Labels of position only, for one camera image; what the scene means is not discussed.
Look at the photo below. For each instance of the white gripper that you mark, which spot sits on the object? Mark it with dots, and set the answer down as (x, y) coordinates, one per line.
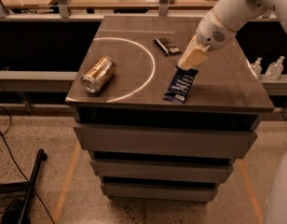
(212, 32)

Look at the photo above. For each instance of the blue rxbar blueberry wrapper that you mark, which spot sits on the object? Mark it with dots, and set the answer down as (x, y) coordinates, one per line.
(180, 85)

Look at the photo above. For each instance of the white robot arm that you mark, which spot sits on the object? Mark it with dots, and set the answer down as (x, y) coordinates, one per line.
(233, 14)

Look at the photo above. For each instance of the dark rxbar chocolate wrapper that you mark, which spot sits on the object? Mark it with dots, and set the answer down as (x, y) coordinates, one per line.
(167, 46)

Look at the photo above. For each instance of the clear sanitizer bottle left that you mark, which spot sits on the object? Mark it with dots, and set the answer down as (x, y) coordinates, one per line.
(256, 66)

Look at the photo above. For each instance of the gold soda can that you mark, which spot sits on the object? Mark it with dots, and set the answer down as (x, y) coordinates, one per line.
(98, 75)

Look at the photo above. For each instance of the grey drawer cabinet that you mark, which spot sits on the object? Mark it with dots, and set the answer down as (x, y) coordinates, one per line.
(142, 146)

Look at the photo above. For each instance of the black stand leg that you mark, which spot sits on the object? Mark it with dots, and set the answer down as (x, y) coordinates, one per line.
(17, 210)

